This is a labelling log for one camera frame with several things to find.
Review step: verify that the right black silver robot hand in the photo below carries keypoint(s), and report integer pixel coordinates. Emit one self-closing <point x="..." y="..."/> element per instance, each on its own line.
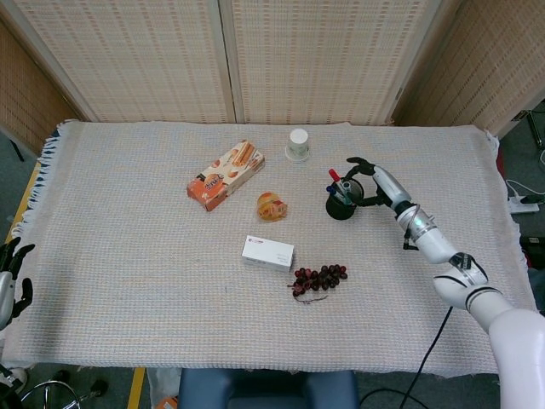
<point x="389" y="185"/>

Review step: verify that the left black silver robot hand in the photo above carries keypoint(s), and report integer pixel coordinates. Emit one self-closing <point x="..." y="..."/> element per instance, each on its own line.
<point x="6" y="289"/>

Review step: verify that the red cap marker pen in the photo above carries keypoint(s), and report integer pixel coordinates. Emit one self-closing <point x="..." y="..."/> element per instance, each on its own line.
<point x="334" y="174"/>

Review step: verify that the blue cap marker pen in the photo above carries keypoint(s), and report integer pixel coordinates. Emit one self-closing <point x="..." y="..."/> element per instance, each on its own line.
<point x="331" y="190"/>

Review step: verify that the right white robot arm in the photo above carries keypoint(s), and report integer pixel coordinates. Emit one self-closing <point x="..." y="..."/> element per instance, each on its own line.
<point x="489" y="307"/>

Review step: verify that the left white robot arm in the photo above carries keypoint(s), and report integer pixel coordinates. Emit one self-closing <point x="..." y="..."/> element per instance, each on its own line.
<point x="13" y="377"/>

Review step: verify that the black mesh pen holder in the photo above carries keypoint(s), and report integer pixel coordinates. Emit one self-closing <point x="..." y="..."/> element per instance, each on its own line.
<point x="338" y="211"/>

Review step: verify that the white paper cup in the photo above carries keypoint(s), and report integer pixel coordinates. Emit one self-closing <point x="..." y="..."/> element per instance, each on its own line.
<point x="298" y="147"/>

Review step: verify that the chrome stool base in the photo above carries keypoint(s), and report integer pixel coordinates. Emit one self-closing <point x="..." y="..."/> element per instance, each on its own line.
<point x="51" y="394"/>

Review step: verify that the dark red grape bunch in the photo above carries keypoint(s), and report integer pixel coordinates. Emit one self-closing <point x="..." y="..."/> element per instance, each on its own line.
<point x="319" y="277"/>

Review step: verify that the orange fruit jelly cup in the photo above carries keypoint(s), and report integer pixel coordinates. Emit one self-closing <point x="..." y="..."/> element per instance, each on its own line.
<point x="271" y="208"/>

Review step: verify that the white power strip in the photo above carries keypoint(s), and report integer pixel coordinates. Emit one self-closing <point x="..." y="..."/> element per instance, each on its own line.
<point x="521" y="207"/>

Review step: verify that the small white cardboard box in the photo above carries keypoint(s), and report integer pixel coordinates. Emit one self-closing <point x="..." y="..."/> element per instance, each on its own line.
<point x="268" y="255"/>

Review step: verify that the beige woven tablecloth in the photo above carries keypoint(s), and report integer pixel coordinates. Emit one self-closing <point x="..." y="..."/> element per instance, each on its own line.
<point x="149" y="277"/>

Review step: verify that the light bamboo screen panel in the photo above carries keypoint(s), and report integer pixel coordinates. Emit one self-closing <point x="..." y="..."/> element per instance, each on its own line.
<point x="136" y="55"/>
<point x="323" y="55"/>

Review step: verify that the dark bamboo screen panel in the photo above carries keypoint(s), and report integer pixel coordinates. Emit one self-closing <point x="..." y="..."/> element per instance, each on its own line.
<point x="489" y="64"/>
<point x="25" y="98"/>

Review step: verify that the black metal stand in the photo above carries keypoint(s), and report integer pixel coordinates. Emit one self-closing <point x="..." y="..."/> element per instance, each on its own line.
<point x="537" y="130"/>

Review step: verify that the black box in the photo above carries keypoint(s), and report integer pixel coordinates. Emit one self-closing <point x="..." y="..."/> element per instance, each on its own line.
<point x="534" y="251"/>

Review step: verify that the orange biscuit box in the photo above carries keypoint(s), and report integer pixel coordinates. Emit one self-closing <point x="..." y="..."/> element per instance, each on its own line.
<point x="221" y="181"/>

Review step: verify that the orange packet on floor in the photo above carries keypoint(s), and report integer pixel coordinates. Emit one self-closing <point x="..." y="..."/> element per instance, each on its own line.
<point x="167" y="403"/>

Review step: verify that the blue padded seat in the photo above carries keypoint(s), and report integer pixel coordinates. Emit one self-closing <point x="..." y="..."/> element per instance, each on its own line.
<point x="264" y="389"/>

